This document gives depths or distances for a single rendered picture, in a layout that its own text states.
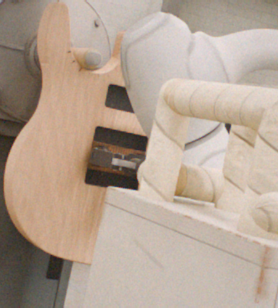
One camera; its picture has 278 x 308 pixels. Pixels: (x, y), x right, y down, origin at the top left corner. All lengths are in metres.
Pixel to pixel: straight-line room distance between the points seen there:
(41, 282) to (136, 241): 1.19
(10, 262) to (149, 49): 0.83
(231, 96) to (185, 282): 0.15
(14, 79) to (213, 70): 0.58
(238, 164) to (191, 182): 0.05
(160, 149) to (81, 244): 0.78
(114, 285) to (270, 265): 0.22
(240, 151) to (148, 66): 0.36
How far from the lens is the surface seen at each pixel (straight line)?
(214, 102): 0.77
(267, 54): 1.30
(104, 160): 1.49
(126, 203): 0.85
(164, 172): 0.84
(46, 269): 2.01
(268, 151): 0.70
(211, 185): 0.88
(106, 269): 0.87
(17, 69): 1.74
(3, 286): 1.95
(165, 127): 0.84
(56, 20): 1.56
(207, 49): 1.25
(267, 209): 0.69
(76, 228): 1.60
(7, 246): 1.94
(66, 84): 1.57
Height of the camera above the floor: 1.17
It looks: 3 degrees down
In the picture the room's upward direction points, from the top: 12 degrees clockwise
